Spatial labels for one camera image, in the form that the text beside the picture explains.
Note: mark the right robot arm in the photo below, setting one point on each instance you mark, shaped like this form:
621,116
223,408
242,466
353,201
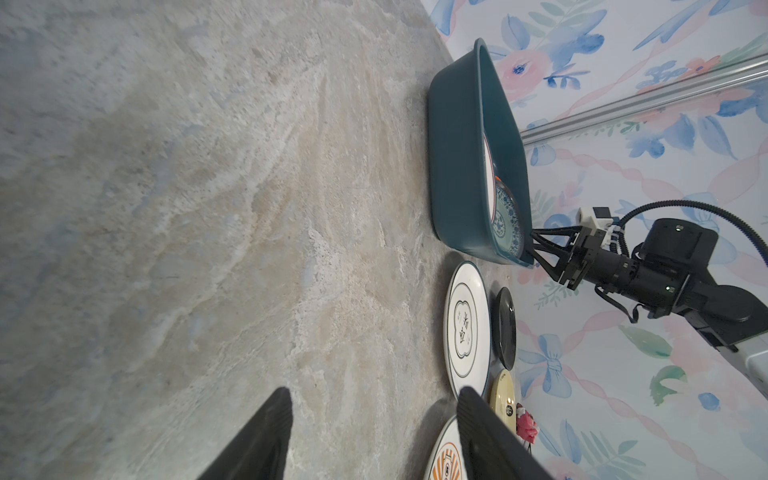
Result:
668,273

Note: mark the small green patterned plate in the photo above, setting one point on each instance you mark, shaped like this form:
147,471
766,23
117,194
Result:
506,226

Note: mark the orange sunburst plate top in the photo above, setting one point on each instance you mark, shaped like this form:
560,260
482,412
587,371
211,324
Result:
490,181

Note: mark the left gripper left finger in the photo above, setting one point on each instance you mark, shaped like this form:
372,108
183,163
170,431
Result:
260,449

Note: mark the pale yellow plate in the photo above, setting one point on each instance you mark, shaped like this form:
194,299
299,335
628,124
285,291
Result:
502,399

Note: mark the black round plate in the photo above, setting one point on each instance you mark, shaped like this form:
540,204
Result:
504,328

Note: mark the white flower-outline plate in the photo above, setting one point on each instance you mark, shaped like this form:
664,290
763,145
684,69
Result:
466,334

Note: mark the small pink toy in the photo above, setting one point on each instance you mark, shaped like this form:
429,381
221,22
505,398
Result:
526,427

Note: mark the teal plastic bin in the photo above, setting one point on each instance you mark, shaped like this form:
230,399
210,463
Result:
466,101

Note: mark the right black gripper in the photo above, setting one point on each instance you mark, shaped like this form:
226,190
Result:
572,254

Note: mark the orange sunburst plate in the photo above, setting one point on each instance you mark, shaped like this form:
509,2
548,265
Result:
446,459
490,181

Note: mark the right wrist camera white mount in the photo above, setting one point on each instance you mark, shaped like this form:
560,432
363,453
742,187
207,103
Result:
597,229

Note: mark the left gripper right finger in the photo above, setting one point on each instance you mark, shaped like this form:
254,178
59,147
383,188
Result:
489,449

